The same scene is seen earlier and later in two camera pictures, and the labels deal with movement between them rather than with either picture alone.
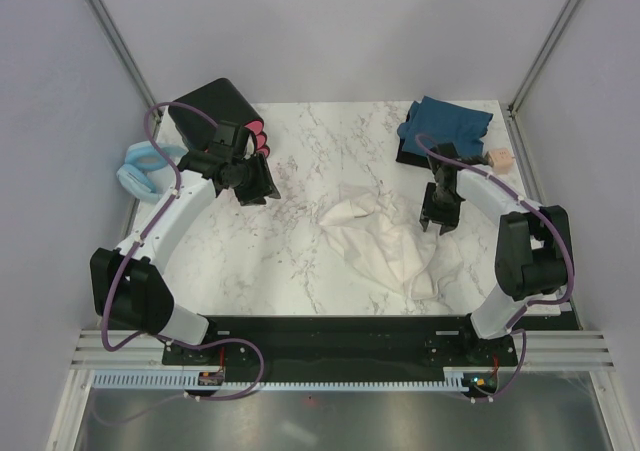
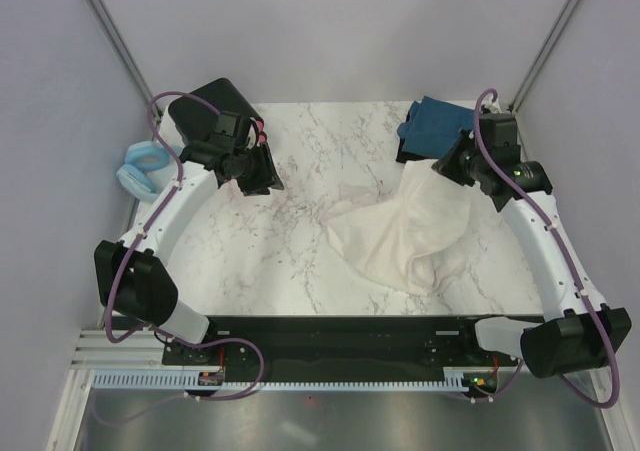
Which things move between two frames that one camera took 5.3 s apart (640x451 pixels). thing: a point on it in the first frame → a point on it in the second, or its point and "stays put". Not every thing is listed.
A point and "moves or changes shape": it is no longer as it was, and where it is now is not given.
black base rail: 341,349 stays put
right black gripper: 449,220 → 448,167
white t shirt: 383,237 moves or changes shape
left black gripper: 264,187 → 268,176
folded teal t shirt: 433,122 stays put
